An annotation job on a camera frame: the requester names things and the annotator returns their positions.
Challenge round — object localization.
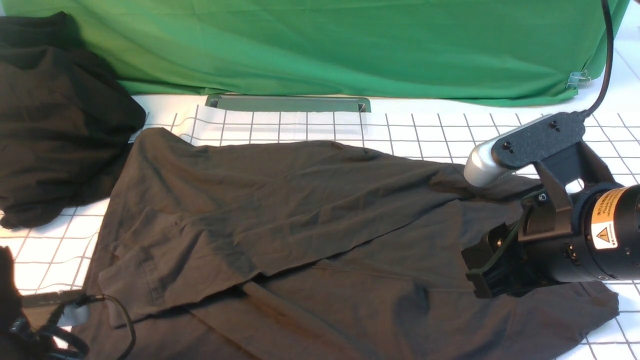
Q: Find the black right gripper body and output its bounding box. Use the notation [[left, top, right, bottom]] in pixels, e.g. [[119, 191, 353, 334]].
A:
[[461, 190, 581, 299]]

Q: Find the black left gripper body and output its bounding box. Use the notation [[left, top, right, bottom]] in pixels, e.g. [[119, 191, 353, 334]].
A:
[[0, 316, 90, 360]]

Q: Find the gray long-sleeve top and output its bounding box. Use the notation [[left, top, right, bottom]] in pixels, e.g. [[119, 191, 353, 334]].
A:
[[85, 128, 618, 360]]

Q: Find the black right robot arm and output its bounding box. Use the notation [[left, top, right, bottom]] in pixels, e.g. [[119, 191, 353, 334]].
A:
[[461, 184, 639, 299]]

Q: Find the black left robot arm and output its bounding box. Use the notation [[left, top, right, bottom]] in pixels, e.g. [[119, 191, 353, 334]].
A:
[[0, 246, 89, 360]]

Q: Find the silver binder clip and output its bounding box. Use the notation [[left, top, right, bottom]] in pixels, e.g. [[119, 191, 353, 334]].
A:
[[566, 70, 592, 89]]

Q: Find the green backdrop cloth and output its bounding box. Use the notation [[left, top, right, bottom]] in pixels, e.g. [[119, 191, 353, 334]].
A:
[[1, 0, 607, 107]]

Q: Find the black clothes pile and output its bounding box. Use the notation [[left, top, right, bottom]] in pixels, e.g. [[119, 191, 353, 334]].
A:
[[0, 12, 146, 230]]

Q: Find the gray metal table slot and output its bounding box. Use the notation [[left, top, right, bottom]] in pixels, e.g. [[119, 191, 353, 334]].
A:
[[205, 94, 371, 113]]

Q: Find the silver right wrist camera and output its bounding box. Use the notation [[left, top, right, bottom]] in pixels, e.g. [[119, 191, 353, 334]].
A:
[[463, 111, 615, 187]]

